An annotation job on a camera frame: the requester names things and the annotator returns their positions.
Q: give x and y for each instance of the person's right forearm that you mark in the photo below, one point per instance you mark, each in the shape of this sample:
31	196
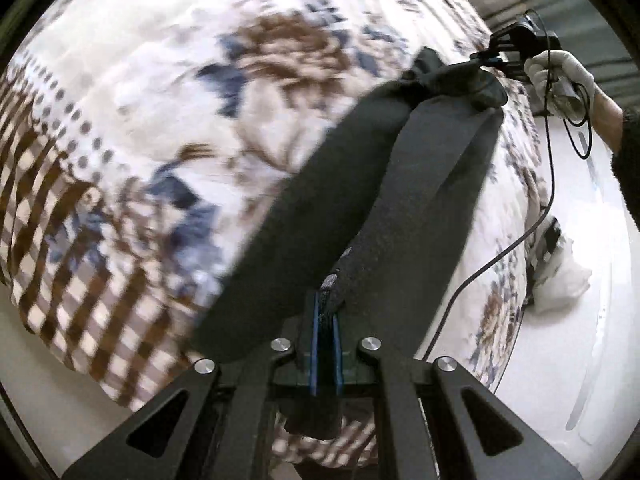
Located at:
622	145

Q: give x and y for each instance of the grey curtain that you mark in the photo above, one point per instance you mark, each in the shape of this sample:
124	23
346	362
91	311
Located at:
575	20

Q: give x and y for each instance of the person's right hand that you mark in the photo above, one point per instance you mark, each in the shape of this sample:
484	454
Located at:
560	77

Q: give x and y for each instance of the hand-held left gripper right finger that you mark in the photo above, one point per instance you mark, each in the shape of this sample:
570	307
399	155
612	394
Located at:
338	360

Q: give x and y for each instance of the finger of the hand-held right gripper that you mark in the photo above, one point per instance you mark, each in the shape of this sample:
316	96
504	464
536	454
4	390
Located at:
487	58

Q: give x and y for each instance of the black cloth garment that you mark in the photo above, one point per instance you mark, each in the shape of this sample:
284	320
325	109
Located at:
400	170

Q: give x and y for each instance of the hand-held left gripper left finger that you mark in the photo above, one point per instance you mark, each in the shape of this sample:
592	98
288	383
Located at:
314	355

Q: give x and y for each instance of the floral checked blanket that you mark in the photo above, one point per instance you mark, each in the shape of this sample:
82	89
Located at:
150	110

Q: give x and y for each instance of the white crumpled cloth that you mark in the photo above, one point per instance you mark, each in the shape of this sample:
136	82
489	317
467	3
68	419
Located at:
562	277

